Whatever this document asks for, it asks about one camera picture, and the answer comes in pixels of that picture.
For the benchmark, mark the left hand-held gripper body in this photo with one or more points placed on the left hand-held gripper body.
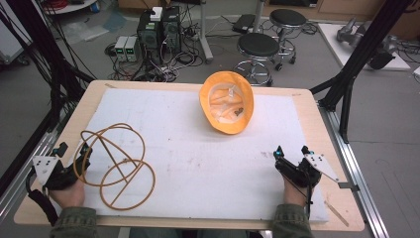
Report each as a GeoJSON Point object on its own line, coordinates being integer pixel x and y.
{"type": "Point", "coordinates": [61, 177]}

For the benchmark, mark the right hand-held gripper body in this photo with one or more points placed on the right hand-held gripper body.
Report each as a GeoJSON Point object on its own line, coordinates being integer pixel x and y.
{"type": "Point", "coordinates": [302, 173]}

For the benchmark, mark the orange hard hat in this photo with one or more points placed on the orange hard hat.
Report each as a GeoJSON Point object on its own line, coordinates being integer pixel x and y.
{"type": "Point", "coordinates": [211, 109]}

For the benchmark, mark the person's left hand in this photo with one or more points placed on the person's left hand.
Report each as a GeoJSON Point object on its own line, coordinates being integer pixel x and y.
{"type": "Point", "coordinates": [69, 196]}

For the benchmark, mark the person's right hand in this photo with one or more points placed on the person's right hand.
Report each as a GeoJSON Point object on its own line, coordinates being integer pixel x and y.
{"type": "Point", "coordinates": [294, 195]}

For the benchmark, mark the thin wooden stick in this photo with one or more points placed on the thin wooden stick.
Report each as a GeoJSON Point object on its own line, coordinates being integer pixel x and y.
{"type": "Point", "coordinates": [336, 213]}

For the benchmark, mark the white foam mat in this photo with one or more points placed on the white foam mat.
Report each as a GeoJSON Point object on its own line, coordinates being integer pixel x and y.
{"type": "Point", "coordinates": [198, 172]}

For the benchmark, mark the white floor board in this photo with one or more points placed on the white floor board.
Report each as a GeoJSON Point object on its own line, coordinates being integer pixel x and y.
{"type": "Point", "coordinates": [333, 43]}

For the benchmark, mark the grey power supply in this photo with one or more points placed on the grey power supply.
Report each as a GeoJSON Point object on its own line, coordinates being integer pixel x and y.
{"type": "Point", "coordinates": [132, 49]}
{"type": "Point", "coordinates": [120, 48]}

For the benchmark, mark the black round stool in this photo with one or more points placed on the black round stool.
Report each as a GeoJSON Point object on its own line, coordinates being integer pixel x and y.
{"type": "Point", "coordinates": [258, 44]}
{"type": "Point", "coordinates": [288, 17]}

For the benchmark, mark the clear plastic sheet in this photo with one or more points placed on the clear plastic sheet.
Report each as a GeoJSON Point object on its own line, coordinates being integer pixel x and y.
{"type": "Point", "coordinates": [84, 31]}

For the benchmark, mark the black computer tower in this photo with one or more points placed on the black computer tower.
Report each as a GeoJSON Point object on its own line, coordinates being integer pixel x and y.
{"type": "Point", "coordinates": [148, 36]}
{"type": "Point", "coordinates": [171, 29]}

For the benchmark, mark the flat black case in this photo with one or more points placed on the flat black case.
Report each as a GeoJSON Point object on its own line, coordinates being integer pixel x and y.
{"type": "Point", "coordinates": [243, 23]}

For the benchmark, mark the grey metal table leg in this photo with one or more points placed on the grey metal table leg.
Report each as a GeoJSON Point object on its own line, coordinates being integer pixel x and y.
{"type": "Point", "coordinates": [205, 33]}

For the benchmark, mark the white box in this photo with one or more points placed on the white box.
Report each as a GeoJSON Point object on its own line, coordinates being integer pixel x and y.
{"type": "Point", "coordinates": [156, 14]}

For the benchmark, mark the aluminium rail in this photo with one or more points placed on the aluminium rail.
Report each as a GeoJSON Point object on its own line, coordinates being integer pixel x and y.
{"type": "Point", "coordinates": [29, 162]}
{"type": "Point", "coordinates": [356, 172]}

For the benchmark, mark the grey metal bracket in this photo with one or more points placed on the grey metal bracket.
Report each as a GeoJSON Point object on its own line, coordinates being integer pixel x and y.
{"type": "Point", "coordinates": [349, 186]}

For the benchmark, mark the black metal frame stand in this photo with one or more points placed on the black metal frame stand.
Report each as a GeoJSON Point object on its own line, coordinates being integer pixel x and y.
{"type": "Point", "coordinates": [363, 49]}
{"type": "Point", "coordinates": [39, 49]}

